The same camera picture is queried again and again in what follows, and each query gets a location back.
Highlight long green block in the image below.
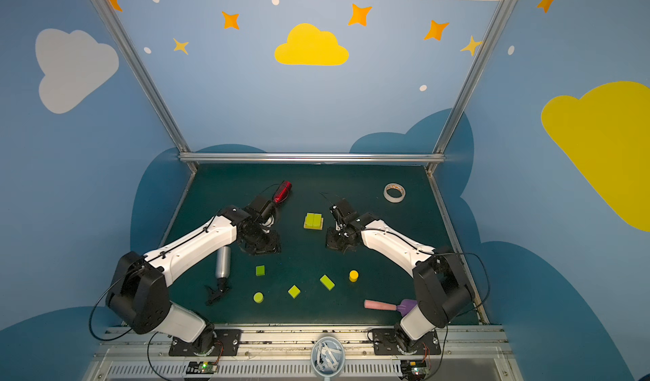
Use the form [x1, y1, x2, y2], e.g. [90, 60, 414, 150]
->
[319, 274, 335, 291]
[312, 213, 323, 230]
[304, 213, 318, 229]

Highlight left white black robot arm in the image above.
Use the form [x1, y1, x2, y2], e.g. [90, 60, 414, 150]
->
[105, 196, 280, 350]

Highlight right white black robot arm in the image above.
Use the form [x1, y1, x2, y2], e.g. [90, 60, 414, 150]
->
[326, 199, 476, 349]

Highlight yellow cylinder block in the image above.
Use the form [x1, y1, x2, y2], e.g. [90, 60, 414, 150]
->
[349, 270, 359, 283]

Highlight small green square block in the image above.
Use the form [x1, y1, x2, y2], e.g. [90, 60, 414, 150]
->
[288, 285, 301, 299]

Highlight silver metal bottle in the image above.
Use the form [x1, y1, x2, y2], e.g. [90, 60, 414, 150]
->
[206, 246, 231, 306]

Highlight red metal bottle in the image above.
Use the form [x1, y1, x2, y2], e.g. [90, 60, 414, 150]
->
[273, 181, 292, 205]

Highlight white tape roll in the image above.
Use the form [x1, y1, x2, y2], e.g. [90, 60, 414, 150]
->
[384, 183, 406, 203]

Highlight pink purple brush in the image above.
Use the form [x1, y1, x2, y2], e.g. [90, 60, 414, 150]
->
[364, 299, 417, 317]

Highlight round bowl with white pieces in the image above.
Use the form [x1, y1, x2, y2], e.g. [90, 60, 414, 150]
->
[310, 336, 345, 380]

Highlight left green circuit board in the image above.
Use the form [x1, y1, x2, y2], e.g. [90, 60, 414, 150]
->
[186, 362, 218, 376]

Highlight green circuit board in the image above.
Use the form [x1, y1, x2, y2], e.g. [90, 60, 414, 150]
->
[399, 361, 429, 381]
[186, 362, 218, 376]

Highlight right green circuit board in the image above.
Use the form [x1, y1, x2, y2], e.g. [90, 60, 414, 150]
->
[399, 361, 429, 381]

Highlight aluminium frame rear bar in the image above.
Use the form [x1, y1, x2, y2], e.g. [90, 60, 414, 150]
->
[179, 152, 445, 164]

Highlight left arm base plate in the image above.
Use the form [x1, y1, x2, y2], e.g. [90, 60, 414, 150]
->
[169, 329, 241, 357]

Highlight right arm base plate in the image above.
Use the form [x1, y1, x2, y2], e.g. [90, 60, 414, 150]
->
[367, 328, 442, 356]

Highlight aluminium front rail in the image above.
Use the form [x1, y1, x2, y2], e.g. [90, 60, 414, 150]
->
[83, 324, 523, 380]

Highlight aluminium frame left post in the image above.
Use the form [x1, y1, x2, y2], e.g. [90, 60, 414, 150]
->
[90, 0, 191, 155]

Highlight aluminium frame post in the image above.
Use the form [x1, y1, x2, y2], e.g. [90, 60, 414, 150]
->
[426, 0, 518, 178]
[90, 0, 191, 155]

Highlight aluminium frame right post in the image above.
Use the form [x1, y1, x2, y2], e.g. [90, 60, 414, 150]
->
[426, 0, 518, 178]

